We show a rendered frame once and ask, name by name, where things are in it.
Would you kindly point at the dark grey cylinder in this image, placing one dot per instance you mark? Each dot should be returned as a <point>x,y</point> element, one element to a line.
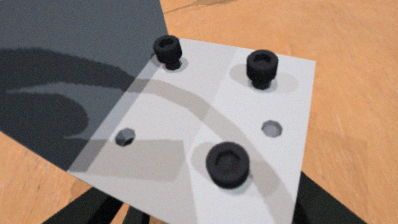
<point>270,131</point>

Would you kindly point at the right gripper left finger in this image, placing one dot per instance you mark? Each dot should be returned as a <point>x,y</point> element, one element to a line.
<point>95,207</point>

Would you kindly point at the black socket-head screw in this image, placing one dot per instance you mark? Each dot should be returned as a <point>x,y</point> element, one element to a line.
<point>228,165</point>
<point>261,68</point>
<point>168,51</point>

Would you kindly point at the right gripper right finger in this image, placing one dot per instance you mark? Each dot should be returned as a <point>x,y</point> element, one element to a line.
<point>314,205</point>

